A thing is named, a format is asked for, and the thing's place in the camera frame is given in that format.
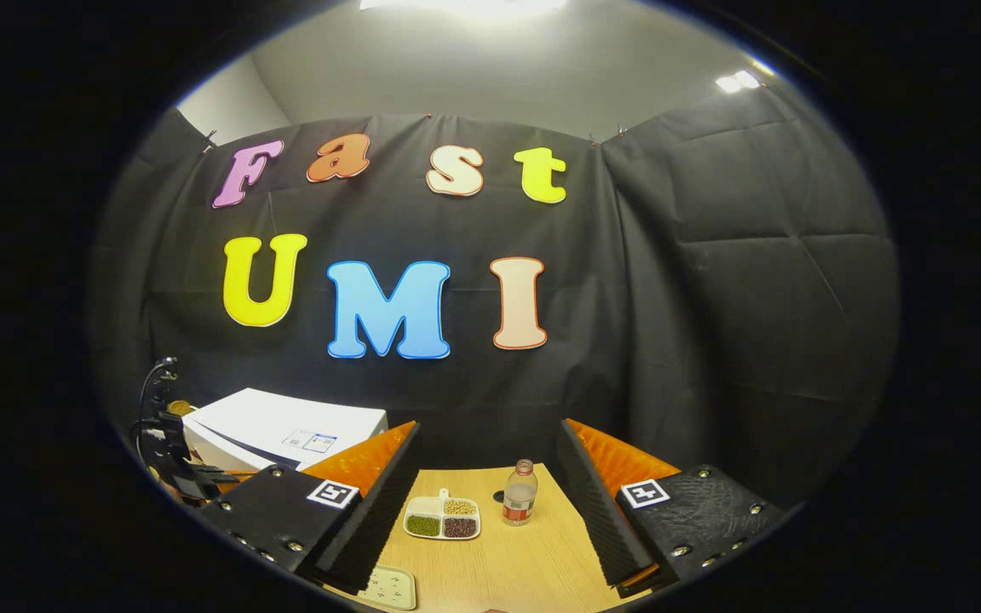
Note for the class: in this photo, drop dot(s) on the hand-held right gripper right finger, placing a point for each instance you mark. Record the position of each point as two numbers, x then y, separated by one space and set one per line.
601 511

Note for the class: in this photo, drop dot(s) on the white microwave oven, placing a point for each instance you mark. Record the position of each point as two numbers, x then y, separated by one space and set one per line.
286 417

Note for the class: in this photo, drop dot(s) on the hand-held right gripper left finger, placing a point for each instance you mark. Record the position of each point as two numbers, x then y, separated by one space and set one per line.
380 511

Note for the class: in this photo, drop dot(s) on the large ceiling light panel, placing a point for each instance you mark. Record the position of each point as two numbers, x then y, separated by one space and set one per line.
465 7

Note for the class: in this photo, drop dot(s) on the clear bottle with red label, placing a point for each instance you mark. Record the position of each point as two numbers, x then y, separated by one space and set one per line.
520 502

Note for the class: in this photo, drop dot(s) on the divided dish of beans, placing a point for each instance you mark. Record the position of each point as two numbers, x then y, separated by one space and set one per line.
441 515

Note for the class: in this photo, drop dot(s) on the pale green rectangular plate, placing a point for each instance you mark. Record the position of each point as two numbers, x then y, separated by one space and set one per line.
392 587

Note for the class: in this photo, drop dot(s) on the black backdrop cloth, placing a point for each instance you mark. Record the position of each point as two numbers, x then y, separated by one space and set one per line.
712 298

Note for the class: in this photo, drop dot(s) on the small ceiling light panel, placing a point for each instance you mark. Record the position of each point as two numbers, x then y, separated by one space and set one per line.
739 81

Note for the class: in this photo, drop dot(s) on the brown bread slice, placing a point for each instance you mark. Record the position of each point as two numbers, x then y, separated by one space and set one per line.
179 408

